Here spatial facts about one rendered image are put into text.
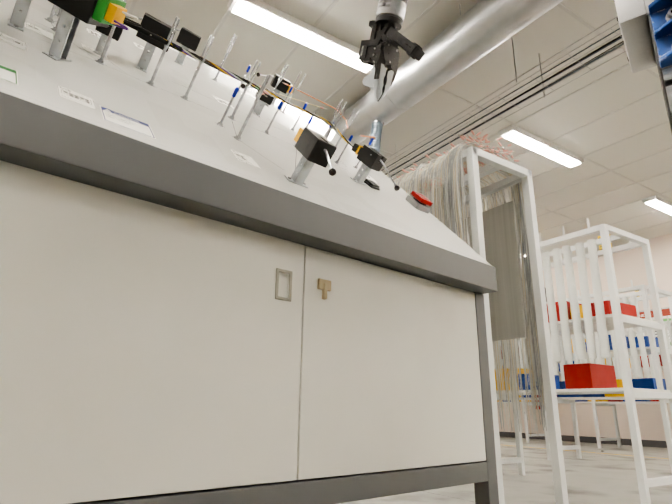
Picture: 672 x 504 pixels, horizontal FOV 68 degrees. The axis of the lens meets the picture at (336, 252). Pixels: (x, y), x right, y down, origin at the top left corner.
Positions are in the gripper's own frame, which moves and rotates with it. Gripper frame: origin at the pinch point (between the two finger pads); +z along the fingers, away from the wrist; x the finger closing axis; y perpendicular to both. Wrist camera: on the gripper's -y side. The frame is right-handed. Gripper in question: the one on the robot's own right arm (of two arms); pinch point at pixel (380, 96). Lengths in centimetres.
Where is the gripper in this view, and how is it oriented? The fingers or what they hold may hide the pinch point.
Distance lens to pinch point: 137.8
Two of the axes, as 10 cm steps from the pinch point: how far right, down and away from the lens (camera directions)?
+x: -6.1, -0.7, -7.9
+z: -1.9, 9.8, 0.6
